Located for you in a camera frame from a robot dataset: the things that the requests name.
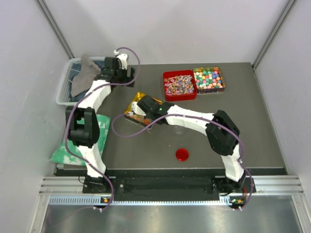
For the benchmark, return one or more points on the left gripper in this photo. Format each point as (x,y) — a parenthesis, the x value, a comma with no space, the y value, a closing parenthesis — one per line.
(124,72)

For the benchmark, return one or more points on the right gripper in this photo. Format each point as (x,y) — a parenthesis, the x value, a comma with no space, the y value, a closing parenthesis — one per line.
(148,116)

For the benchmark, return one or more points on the gold tin of gummy candies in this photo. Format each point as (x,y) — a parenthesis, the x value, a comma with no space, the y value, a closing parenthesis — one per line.
(138,119)

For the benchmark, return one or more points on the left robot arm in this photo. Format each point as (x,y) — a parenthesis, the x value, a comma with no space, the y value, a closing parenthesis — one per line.
(82,125)

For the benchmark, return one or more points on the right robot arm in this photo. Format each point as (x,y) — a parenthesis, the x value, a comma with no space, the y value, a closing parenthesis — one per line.
(221,132)

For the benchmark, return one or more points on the red tin of lollipop candies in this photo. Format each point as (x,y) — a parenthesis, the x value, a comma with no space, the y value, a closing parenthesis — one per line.
(179,85)

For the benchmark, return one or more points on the patterned tin of pastel candies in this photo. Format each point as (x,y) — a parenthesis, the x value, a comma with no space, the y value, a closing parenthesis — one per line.
(209,80)

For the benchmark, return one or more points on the clear plastic jar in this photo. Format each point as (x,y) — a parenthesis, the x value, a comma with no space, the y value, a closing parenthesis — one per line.
(178,130)

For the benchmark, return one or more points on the grey cloth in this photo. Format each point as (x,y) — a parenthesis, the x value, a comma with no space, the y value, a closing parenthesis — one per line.
(83,81)

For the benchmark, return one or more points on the red jar lid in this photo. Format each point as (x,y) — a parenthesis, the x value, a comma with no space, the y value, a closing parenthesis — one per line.
(182,154)

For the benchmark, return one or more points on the blue green cloths in basket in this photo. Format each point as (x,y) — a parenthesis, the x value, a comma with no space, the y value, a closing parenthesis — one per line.
(74,71)

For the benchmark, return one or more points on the white plastic basket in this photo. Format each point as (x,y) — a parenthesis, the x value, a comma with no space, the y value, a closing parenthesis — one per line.
(62,97)

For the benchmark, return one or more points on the green white patterned cloth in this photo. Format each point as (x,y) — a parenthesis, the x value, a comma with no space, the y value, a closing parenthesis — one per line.
(62,156)

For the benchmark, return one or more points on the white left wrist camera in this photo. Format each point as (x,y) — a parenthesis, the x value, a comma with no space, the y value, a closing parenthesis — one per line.
(123,58)

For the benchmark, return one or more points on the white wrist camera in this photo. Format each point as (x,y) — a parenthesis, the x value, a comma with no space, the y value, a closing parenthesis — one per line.
(136,109)
(123,58)

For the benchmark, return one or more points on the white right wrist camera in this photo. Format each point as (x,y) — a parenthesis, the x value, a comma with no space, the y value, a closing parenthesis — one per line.
(136,109)

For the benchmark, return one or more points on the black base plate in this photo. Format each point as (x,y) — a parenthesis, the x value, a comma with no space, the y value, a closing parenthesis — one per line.
(173,187)

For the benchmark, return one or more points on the aluminium rail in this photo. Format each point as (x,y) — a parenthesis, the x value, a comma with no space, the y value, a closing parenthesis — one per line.
(282,185)

